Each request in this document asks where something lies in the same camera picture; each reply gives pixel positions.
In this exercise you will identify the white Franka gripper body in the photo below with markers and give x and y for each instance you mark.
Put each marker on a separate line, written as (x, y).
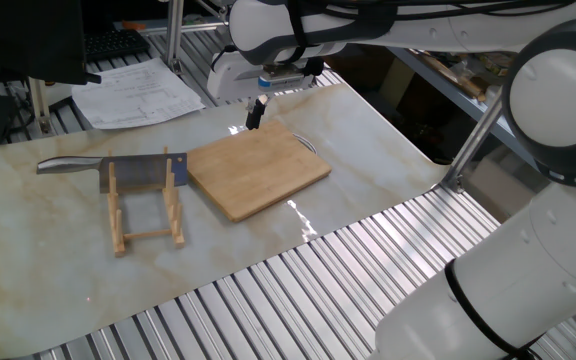
(228, 80)

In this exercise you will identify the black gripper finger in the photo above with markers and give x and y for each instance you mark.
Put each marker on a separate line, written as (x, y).
(263, 102)
(252, 117)

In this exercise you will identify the wooden dish rack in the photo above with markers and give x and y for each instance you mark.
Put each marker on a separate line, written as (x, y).
(118, 235)

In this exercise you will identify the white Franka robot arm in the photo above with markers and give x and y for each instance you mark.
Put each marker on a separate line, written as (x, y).
(543, 280)

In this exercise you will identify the wooden cutting board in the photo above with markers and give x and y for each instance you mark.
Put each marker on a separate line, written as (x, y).
(253, 170)

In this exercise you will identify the printed white paper sheet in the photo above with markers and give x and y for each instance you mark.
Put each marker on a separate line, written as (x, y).
(133, 95)

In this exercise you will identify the small orange object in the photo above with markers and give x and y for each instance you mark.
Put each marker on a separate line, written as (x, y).
(133, 25)

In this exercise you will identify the black keyboard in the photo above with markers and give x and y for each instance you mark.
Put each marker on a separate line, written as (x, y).
(115, 44)

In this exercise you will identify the grey metal shelf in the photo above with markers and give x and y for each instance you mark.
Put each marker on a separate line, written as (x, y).
(435, 80)

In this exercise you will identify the black monitor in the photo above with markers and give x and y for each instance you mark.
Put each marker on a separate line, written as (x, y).
(23, 40)

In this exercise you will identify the silver wrist camera blue caps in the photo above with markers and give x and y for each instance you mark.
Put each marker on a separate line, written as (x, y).
(283, 77)

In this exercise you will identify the aluminium frame post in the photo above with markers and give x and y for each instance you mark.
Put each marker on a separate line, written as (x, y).
(39, 105)
(174, 35)
(473, 145)

